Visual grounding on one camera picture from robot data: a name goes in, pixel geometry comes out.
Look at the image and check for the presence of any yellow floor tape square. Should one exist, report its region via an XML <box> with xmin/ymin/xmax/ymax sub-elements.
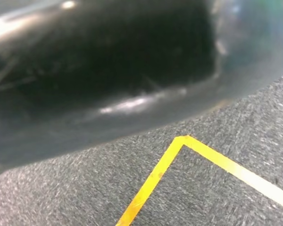
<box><xmin>115</xmin><ymin>135</ymin><xmax>283</xmax><ymax>226</ymax></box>

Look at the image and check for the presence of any glossy dark robot body shell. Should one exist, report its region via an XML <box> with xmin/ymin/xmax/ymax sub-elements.
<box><xmin>0</xmin><ymin>0</ymin><xmax>283</xmax><ymax>178</ymax></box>

